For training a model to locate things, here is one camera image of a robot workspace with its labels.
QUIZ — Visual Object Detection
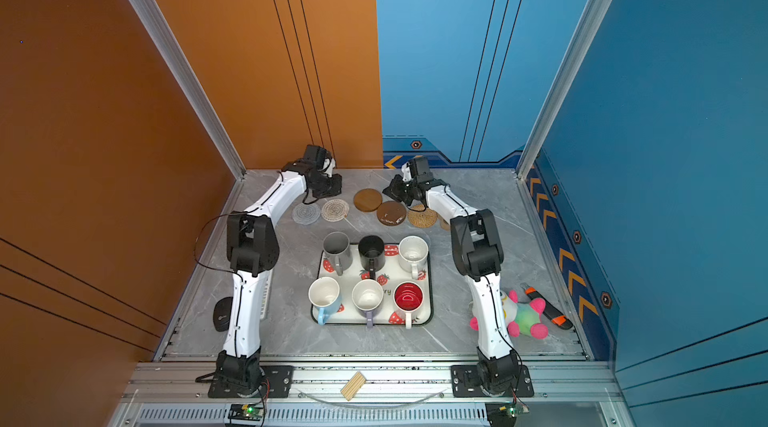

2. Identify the rattan woven round coaster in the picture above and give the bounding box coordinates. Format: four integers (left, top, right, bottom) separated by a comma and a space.
407, 208, 438, 229

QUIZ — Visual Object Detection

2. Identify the dark brown wooden round coaster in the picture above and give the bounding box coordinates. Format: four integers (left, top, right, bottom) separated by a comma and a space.
376, 201, 407, 227

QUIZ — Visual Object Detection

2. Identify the blue woven round coaster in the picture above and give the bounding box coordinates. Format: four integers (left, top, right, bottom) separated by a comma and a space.
292, 204, 321, 226

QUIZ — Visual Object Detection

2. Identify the light brown wooden round coaster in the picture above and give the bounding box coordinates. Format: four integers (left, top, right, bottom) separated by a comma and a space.
353, 188, 383, 213

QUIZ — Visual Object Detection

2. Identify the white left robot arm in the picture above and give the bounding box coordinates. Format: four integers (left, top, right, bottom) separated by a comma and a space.
208, 145, 342, 398

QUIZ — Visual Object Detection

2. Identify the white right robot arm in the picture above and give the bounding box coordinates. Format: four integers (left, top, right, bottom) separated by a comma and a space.
384, 156, 523, 396

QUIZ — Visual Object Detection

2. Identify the grey metal mug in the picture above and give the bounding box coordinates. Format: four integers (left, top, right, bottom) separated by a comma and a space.
322, 232, 353, 276

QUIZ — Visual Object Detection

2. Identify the black mug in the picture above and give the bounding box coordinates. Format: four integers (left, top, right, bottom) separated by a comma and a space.
358, 235, 386, 280

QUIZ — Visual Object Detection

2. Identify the red inside white mug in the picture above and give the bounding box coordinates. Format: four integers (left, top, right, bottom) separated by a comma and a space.
389, 281, 424, 329

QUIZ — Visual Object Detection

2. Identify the white strawberry pattern tray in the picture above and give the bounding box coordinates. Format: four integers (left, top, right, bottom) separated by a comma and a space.
309, 244, 433, 328

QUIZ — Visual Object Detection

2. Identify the white calculator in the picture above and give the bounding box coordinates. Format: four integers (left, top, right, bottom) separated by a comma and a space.
260, 270, 273, 320

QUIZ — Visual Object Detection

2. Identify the black computer mouse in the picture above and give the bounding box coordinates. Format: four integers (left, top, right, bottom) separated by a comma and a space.
212, 296, 233, 332

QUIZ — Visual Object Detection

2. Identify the colourful plush toy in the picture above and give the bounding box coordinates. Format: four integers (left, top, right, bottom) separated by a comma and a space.
470, 284, 549, 340

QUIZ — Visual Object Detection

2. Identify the black orange utility knife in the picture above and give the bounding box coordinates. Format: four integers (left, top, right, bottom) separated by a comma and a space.
523, 284, 574, 330

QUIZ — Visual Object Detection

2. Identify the small wooden block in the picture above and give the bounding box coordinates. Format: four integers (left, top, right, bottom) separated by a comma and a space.
340, 371, 367, 401

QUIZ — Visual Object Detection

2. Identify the green circuit board left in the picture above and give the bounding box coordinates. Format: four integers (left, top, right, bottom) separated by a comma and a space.
226, 403, 265, 426

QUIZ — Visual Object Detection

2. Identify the circuit board right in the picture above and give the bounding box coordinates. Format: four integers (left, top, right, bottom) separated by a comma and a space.
485, 403, 530, 427

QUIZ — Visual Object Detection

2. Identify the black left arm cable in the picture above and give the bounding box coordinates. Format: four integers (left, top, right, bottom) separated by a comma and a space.
193, 214, 238, 275

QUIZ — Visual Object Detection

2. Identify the white mug blue handle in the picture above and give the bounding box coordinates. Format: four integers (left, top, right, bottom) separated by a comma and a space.
308, 277, 342, 325

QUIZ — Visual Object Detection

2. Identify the white mug purple handle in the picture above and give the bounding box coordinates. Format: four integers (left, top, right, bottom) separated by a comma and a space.
352, 279, 384, 329

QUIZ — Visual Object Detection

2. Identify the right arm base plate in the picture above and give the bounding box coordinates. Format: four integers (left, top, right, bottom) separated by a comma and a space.
450, 364, 535, 398

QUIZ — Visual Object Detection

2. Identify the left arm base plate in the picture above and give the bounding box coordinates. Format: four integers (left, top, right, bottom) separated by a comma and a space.
207, 365, 294, 399

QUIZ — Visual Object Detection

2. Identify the aluminium front rail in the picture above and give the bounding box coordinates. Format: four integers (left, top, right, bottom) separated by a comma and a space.
118, 356, 624, 406

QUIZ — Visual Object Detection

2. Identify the aluminium corner post left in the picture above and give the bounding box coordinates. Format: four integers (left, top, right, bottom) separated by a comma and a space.
128, 0, 246, 180

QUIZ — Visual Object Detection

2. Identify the aluminium corner post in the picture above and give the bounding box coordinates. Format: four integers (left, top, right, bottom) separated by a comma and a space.
128, 0, 246, 180
515, 0, 613, 181

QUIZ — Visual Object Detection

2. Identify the aluminium corner post right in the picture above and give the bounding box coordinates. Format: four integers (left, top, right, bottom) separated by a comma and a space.
515, 0, 613, 181

